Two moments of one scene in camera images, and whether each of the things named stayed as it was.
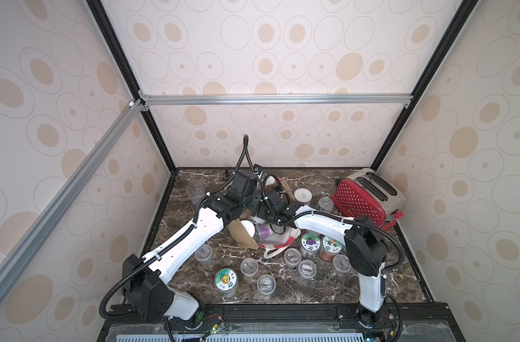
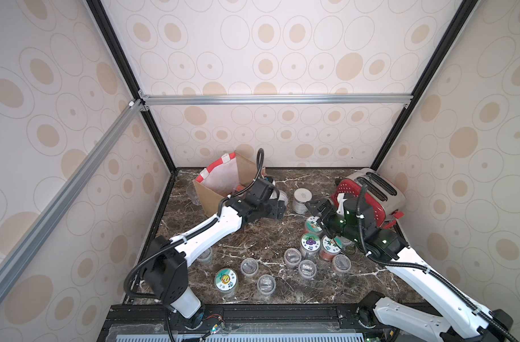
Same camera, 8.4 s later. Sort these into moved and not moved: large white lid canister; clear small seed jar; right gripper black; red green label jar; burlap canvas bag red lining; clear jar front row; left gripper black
Moved: right gripper black; burlap canvas bag red lining; left gripper black
Not moved: red green label jar; large white lid canister; clear jar front row; clear small seed jar
